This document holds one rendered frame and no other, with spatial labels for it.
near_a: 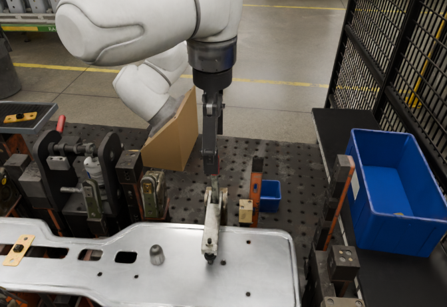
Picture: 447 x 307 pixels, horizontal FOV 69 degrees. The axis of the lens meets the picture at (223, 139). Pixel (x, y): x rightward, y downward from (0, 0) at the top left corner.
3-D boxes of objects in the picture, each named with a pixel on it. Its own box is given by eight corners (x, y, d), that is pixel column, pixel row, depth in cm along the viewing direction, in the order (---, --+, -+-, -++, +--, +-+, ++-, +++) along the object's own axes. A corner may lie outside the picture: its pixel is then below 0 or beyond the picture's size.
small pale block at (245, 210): (235, 284, 103) (239, 209, 80) (235, 273, 105) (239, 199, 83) (246, 284, 103) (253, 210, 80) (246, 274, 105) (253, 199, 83)
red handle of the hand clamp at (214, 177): (206, 203, 83) (204, 157, 73) (207, 197, 85) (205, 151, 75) (223, 204, 83) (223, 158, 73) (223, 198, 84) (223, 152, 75)
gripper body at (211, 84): (195, 53, 63) (197, 94, 69) (188, 73, 57) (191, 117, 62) (233, 54, 63) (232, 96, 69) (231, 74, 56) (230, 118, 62)
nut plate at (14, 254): (17, 266, 75) (15, 263, 74) (1, 265, 75) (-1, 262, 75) (36, 235, 82) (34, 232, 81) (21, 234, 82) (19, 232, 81)
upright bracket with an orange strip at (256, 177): (243, 272, 106) (251, 158, 75) (243, 268, 107) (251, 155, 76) (252, 272, 106) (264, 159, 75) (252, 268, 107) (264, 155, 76)
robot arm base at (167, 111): (157, 121, 158) (148, 114, 156) (185, 94, 146) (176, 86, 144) (144, 143, 143) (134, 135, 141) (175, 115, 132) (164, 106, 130)
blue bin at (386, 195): (356, 248, 75) (372, 213, 67) (340, 161, 99) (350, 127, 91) (432, 259, 73) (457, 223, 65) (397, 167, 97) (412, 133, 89)
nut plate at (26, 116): (3, 123, 92) (1, 120, 92) (6, 116, 95) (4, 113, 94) (35, 119, 94) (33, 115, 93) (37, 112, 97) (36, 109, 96)
